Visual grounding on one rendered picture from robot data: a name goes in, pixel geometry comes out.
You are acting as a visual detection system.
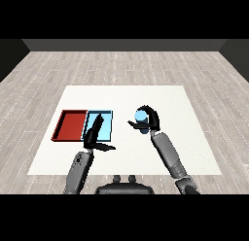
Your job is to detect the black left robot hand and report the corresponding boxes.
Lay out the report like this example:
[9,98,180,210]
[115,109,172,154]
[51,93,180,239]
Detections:
[83,114,117,153]

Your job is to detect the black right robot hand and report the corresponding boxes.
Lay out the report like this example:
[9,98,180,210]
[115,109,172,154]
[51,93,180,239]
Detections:
[126,104,161,134]

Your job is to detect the small blue can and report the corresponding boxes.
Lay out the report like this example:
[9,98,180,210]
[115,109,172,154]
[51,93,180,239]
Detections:
[133,109,150,135]

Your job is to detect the light blue shallow open box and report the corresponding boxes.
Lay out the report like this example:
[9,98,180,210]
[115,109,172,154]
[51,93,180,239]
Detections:
[82,110,114,143]

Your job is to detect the red shallow open box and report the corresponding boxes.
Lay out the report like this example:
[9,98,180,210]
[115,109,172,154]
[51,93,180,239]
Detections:
[51,109,89,143]

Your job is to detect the dark grey robot body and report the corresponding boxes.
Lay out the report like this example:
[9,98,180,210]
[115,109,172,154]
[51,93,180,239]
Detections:
[94,175,156,195]

